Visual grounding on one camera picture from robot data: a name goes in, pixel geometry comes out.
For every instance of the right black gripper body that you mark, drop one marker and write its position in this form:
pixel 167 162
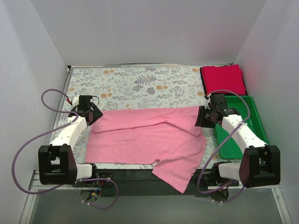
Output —
pixel 202 117

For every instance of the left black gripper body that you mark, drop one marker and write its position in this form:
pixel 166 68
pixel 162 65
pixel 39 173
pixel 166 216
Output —
pixel 94 114

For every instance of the pink t shirt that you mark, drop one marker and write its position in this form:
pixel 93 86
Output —
pixel 165 137

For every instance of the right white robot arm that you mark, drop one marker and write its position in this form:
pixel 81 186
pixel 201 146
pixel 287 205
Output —
pixel 260 164

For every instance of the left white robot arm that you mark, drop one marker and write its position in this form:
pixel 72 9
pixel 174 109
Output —
pixel 57 164

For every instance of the folded red t shirt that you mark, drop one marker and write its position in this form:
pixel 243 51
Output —
pixel 223 80

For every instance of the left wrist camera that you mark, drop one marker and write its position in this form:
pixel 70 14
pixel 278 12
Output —
pixel 75 101

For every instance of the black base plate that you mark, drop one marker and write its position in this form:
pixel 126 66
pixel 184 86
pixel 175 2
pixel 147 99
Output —
pixel 141 182

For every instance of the aluminium frame rail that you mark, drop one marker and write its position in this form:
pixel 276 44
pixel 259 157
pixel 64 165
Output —
pixel 46 208

